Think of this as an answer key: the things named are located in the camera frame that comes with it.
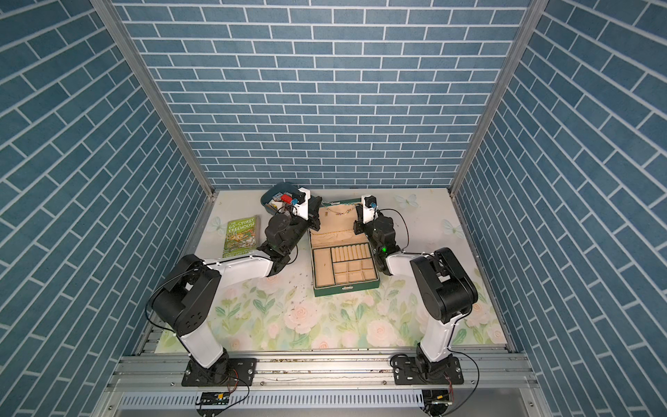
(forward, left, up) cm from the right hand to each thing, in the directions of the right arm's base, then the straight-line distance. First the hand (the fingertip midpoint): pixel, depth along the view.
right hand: (361, 206), depth 91 cm
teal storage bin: (+17, +37, -15) cm, 43 cm away
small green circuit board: (-57, +37, -21) cm, 71 cm away
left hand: (-5, +11, +8) cm, 15 cm away
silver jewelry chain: (-3, +8, -2) cm, 8 cm away
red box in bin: (+16, +34, -16) cm, 41 cm away
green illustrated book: (-6, +47, -16) cm, 49 cm away
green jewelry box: (-15, +6, -13) cm, 21 cm away
